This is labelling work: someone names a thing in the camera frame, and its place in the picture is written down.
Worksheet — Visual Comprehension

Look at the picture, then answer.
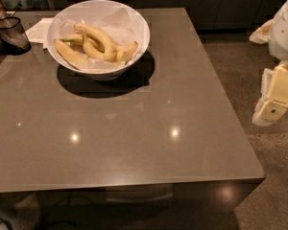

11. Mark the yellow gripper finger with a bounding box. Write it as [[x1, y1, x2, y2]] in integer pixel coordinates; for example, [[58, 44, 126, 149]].
[[252, 61, 288, 127], [249, 19, 274, 44]]

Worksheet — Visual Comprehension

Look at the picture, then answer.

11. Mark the long yellow banana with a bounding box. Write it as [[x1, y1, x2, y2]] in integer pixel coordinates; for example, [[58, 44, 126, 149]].
[[74, 23, 117, 62]]

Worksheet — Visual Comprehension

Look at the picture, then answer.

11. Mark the white paper bowl liner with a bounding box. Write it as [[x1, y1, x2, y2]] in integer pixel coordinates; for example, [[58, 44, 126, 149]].
[[50, 6, 148, 74]]

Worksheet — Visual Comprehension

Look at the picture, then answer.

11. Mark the right short yellow banana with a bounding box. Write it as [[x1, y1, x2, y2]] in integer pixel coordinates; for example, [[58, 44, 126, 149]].
[[116, 41, 138, 62]]

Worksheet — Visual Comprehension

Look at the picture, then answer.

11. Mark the white bowl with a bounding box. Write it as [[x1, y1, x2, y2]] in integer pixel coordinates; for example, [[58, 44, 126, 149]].
[[46, 0, 151, 81]]

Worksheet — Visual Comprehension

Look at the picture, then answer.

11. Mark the small back yellow banana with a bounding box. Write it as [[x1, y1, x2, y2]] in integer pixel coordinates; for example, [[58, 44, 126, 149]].
[[60, 33, 101, 50]]

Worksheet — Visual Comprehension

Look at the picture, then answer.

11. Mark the left yellow banana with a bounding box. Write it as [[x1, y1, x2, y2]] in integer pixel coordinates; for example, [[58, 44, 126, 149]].
[[54, 39, 86, 64]]

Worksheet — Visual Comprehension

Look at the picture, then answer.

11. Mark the white paper sheet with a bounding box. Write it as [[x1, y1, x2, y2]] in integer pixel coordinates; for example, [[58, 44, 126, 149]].
[[26, 18, 53, 49]]

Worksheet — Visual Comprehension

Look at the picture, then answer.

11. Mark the dark glass container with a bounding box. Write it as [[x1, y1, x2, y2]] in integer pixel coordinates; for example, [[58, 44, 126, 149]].
[[0, 17, 31, 56]]

